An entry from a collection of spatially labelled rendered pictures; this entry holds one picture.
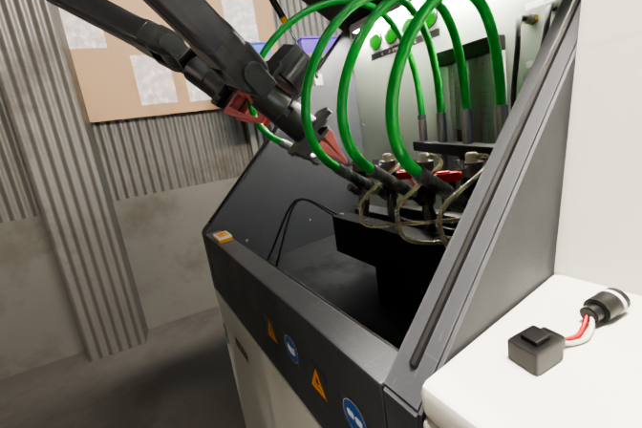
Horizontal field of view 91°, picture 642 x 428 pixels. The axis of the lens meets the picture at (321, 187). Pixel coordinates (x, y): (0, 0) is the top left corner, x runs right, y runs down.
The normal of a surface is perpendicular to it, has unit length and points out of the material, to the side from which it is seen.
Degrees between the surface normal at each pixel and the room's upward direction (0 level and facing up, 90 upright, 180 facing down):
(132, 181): 90
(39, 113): 90
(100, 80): 90
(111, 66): 90
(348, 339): 0
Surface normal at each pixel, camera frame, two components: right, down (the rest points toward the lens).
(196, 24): 0.56, 0.37
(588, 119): -0.84, -0.02
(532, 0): -0.82, 0.22
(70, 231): 0.40, 0.11
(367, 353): -0.15, -0.97
